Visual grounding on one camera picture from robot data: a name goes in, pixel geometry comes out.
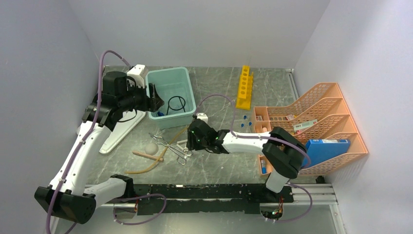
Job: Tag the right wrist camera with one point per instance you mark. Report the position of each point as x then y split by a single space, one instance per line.
202 116

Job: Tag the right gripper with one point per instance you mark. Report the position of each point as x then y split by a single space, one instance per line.
191 143

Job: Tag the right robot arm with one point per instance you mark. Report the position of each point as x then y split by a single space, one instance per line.
283 151

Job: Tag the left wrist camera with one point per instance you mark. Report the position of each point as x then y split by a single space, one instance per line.
138 74

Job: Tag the amber rubber tubing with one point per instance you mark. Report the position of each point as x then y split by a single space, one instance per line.
155 163

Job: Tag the blue binder folder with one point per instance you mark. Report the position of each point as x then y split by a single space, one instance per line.
321 150

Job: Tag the wooden dowel rod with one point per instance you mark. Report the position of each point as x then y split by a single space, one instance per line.
147 156

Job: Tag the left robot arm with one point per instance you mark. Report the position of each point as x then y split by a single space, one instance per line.
66 196

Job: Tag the white round watch glass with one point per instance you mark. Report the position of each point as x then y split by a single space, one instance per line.
151 149

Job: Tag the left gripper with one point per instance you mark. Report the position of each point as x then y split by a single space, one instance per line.
153 103

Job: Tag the yellow test tube rack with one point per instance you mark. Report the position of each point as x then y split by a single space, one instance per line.
244 93

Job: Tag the orange mesh file organizer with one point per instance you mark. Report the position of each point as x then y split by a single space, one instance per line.
321 113

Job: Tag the mint green plastic bin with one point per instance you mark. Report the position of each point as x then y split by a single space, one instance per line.
173 86

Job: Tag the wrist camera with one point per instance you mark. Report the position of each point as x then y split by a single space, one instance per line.
202 116
138 74

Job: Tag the white plastic bin lid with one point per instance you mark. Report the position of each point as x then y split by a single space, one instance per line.
124 126

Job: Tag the black wire ring stand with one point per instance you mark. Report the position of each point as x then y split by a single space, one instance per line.
175 104

